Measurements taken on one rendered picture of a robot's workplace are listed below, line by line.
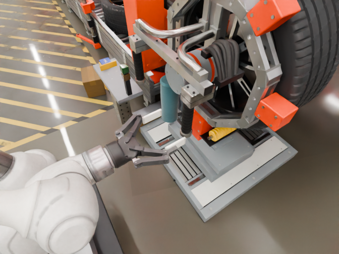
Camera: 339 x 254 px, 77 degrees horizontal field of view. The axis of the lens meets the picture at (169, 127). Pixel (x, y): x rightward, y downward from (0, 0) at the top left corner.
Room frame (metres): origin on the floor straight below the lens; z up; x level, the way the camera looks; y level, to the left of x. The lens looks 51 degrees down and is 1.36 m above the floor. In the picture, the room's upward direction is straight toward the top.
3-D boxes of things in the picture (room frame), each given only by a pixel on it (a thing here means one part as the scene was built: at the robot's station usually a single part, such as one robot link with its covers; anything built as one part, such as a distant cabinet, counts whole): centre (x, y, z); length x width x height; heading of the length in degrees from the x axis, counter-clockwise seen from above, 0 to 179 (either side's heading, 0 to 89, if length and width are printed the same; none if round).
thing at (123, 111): (1.17, 0.37, 0.21); 0.10 x 0.10 x 0.42; 33
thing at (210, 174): (0.87, -0.28, 0.13); 0.50 x 0.36 x 0.10; 33
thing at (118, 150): (0.33, 0.13, 0.83); 0.09 x 0.08 x 0.07; 123
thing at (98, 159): (0.29, 0.19, 0.83); 0.09 x 0.06 x 0.09; 33
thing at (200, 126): (0.75, -0.20, 0.48); 0.16 x 0.12 x 0.17; 123
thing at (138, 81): (0.74, 0.13, 0.83); 0.04 x 0.04 x 0.16
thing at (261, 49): (0.73, -0.16, 0.85); 0.54 x 0.07 x 0.54; 33
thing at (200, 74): (0.58, -0.11, 1.03); 0.19 x 0.18 x 0.11; 123
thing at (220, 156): (0.82, -0.31, 0.32); 0.40 x 0.30 x 0.28; 33
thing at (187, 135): (0.46, -0.06, 0.83); 0.04 x 0.04 x 0.16
